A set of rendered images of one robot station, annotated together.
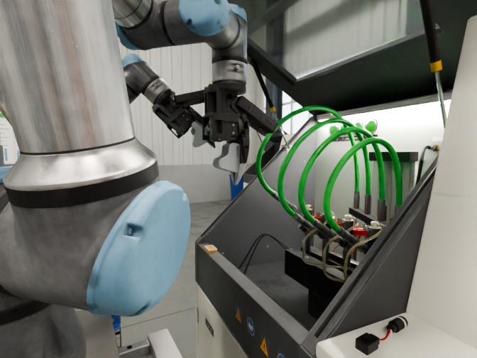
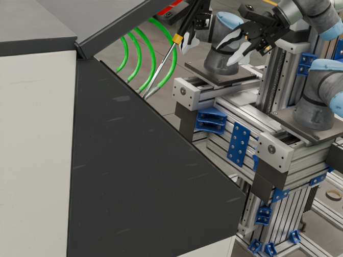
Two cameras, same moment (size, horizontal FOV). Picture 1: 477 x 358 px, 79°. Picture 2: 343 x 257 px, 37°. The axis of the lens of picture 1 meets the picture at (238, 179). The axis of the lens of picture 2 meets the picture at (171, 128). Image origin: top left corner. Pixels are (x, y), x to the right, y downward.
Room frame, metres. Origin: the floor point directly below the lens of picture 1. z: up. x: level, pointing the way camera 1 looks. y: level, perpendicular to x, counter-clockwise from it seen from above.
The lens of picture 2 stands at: (2.26, -0.37, 1.84)
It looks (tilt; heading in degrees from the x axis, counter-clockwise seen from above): 29 degrees down; 167
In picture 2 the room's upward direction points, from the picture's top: 9 degrees clockwise
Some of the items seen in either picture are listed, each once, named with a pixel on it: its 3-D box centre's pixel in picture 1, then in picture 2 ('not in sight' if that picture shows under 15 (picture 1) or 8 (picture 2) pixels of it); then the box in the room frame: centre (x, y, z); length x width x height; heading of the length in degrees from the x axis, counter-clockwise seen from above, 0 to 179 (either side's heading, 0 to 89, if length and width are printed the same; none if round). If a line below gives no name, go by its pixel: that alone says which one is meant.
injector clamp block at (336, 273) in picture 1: (334, 291); not in sight; (0.76, -0.26, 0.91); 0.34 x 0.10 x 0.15; 25
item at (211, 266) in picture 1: (237, 302); not in sight; (0.77, 0.00, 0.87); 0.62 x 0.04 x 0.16; 25
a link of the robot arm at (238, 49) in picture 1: (228, 38); not in sight; (0.63, 0.02, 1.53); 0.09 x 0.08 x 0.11; 163
